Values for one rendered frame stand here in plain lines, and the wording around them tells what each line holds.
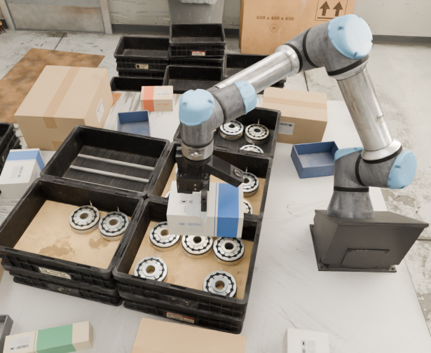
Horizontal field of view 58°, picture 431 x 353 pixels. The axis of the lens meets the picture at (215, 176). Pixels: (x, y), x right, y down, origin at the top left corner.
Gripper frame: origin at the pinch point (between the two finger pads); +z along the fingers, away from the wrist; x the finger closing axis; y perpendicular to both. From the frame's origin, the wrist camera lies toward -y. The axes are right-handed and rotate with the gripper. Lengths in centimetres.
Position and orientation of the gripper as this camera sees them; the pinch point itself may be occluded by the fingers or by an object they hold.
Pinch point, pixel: (206, 204)
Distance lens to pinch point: 107.1
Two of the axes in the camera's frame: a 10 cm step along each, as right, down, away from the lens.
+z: -0.2, 6.9, 7.3
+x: -0.4, 7.3, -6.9
